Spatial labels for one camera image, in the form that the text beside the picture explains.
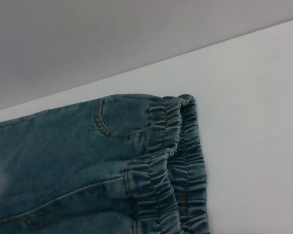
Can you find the blue denim shorts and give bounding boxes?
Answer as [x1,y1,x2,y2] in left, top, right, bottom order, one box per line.
[0,93,212,234]

